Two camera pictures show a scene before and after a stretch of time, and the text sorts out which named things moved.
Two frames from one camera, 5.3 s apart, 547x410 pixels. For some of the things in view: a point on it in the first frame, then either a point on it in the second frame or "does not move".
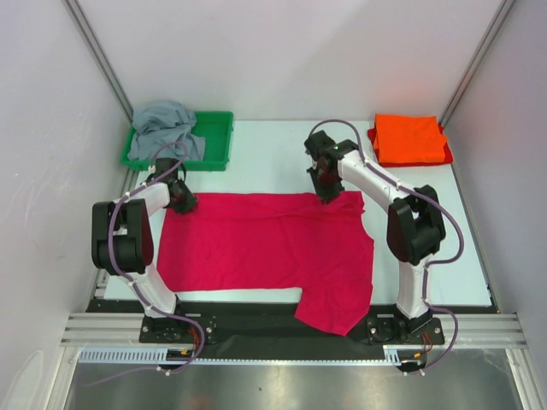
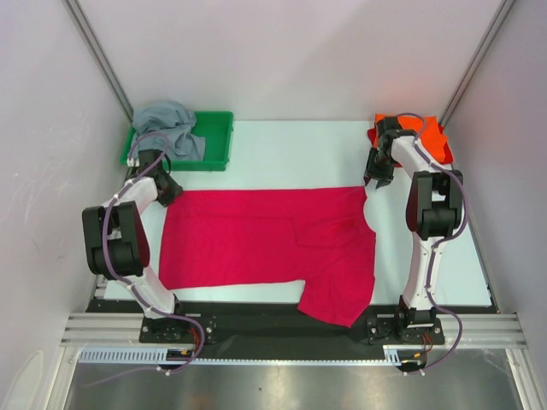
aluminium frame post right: (478, 61) does not move
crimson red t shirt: (274, 242) does not move
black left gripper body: (185, 200) to (171, 193)
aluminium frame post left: (97, 55) does not move
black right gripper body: (326, 188) to (379, 173)
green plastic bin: (216, 128) does not move
